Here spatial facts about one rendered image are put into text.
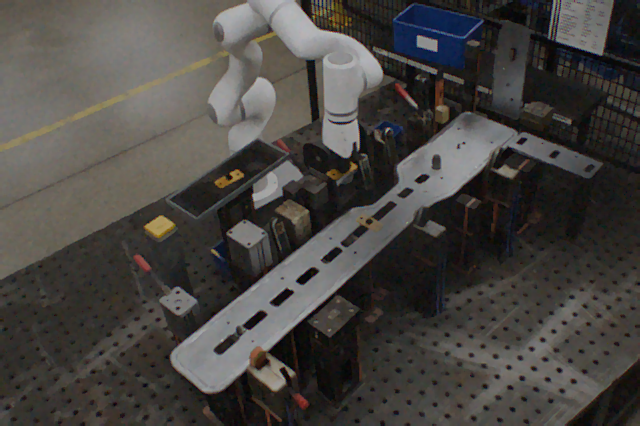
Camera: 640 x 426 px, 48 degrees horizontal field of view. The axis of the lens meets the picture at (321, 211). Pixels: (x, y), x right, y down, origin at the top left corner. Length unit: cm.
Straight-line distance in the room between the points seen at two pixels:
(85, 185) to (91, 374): 203
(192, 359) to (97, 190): 238
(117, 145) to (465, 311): 270
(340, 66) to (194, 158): 255
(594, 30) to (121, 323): 185
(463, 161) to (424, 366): 68
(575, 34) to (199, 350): 167
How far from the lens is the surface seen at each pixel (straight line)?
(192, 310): 195
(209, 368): 187
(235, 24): 209
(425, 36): 282
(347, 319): 188
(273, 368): 177
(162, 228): 202
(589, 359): 229
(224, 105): 236
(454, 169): 237
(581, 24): 270
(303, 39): 185
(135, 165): 427
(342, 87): 176
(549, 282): 246
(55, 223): 405
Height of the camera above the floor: 248
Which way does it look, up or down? 42 degrees down
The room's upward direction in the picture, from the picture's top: 5 degrees counter-clockwise
